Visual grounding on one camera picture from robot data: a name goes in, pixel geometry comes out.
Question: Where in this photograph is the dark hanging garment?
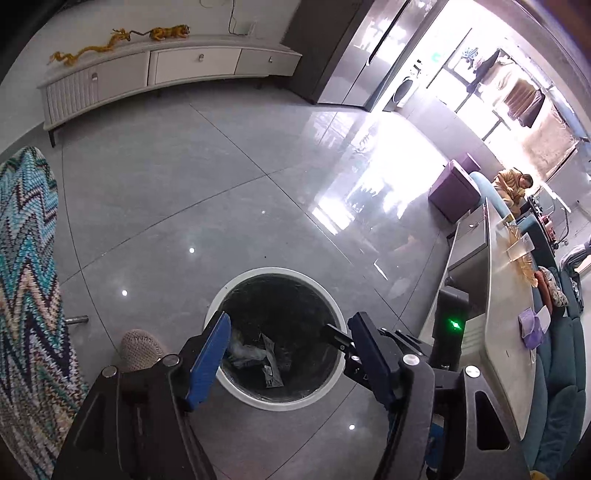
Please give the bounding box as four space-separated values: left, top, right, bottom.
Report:
468 48 502 93

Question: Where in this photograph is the zigzag knit blanket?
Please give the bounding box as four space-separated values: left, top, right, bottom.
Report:
0 146 90 480

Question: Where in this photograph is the round white trash bin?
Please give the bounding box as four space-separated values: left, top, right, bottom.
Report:
206 266 346 411

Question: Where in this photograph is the knitted slipper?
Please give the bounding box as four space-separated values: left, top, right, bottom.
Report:
121 329 166 373

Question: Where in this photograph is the silver refrigerator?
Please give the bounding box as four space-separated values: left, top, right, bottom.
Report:
281 0 451 113

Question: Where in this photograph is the white washing machine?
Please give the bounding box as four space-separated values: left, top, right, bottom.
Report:
383 60 423 114

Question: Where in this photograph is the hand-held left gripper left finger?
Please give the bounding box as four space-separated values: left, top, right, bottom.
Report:
51 311 232 480

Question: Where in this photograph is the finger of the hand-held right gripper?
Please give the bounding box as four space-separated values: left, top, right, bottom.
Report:
322 324 358 354
342 353 371 386

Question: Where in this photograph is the silver black wrapper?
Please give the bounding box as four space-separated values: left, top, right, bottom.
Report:
259 333 284 388

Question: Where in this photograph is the brown hanging garment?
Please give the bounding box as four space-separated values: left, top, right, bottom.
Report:
503 78 546 127

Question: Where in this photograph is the beige hanging blanket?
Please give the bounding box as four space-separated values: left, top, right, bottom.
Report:
522 99 580 178

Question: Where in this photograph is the beige hanging garment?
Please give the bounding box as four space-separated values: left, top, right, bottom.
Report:
480 58 522 100

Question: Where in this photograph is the yellow dragon toy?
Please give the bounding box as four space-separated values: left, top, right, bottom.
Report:
50 28 148 68

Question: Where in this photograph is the white tv cabinet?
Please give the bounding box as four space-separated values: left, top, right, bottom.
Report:
37 34 303 147

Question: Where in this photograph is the yellow tiger toy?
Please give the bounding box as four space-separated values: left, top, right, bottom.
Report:
148 24 191 41

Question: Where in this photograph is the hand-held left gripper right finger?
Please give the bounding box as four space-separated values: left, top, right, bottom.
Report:
348 312 530 480

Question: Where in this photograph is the purple stool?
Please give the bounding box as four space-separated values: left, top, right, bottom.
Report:
428 153 482 223

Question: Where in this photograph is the beige coffee table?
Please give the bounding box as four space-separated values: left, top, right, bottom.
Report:
418 196 546 441

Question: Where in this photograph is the purple tissue pack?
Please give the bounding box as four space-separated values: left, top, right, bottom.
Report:
517 309 546 349

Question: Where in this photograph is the sofa cushion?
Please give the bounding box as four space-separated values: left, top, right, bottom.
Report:
536 265 570 308

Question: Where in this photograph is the wall cable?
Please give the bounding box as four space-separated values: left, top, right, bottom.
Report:
228 0 252 35

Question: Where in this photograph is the yellowish glass dish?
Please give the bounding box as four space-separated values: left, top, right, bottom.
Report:
503 222 536 278

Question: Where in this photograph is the teal sofa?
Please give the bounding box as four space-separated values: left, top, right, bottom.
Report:
468 171 591 472

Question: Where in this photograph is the crumpled white plastic wrapper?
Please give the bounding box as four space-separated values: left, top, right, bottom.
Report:
225 329 269 370

